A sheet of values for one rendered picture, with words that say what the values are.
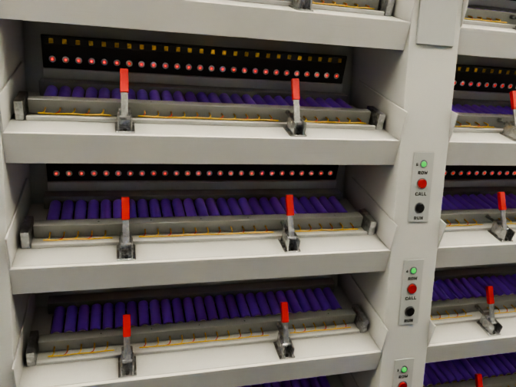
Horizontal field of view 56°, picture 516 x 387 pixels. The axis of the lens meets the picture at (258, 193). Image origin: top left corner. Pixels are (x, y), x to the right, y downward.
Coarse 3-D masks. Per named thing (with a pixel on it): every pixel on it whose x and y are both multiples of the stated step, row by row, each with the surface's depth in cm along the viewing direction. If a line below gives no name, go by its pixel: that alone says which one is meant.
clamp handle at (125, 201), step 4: (124, 200) 74; (128, 200) 74; (124, 204) 74; (128, 204) 74; (124, 208) 74; (128, 208) 74; (124, 212) 74; (128, 212) 74; (124, 216) 74; (128, 216) 74; (124, 220) 74; (128, 220) 74; (124, 224) 74; (128, 224) 74; (124, 228) 74; (128, 228) 74; (124, 232) 73; (128, 232) 74; (124, 236) 73; (128, 236) 74; (124, 240) 73; (128, 240) 73
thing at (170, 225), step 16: (48, 224) 75; (64, 224) 75; (80, 224) 76; (96, 224) 76; (112, 224) 77; (144, 224) 79; (160, 224) 79; (176, 224) 80; (192, 224) 81; (208, 224) 82; (224, 224) 82; (240, 224) 83; (256, 224) 84; (272, 224) 85; (304, 224) 87; (320, 224) 87; (336, 224) 89; (352, 224) 89; (48, 240) 74
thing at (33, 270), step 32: (352, 192) 98; (32, 224) 75; (384, 224) 86; (32, 256) 71; (64, 256) 72; (96, 256) 73; (160, 256) 75; (192, 256) 76; (224, 256) 77; (256, 256) 78; (288, 256) 79; (320, 256) 81; (352, 256) 83; (384, 256) 85; (32, 288) 70; (64, 288) 72; (96, 288) 73
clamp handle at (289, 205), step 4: (288, 196) 81; (292, 196) 81; (288, 200) 81; (292, 200) 81; (288, 204) 81; (292, 204) 81; (288, 208) 81; (292, 208) 81; (288, 212) 81; (292, 212) 81; (288, 216) 81; (292, 216) 81; (288, 220) 81; (292, 220) 81; (288, 224) 81; (292, 224) 81; (288, 228) 81; (292, 228) 81; (288, 232) 81; (292, 232) 81; (292, 236) 81
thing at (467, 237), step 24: (456, 168) 105; (480, 168) 107; (504, 168) 109; (456, 192) 105; (480, 192) 106; (504, 192) 108; (456, 216) 95; (480, 216) 97; (504, 216) 93; (456, 240) 90; (480, 240) 91; (504, 240) 92; (456, 264) 90; (480, 264) 92
